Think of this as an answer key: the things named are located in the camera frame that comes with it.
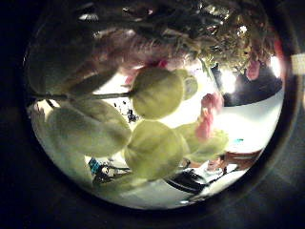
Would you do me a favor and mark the blue electronics panel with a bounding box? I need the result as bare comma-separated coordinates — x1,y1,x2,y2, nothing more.
88,157,103,175

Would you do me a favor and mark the red-brown wall board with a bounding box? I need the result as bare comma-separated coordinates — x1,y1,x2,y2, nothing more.
224,148,265,170

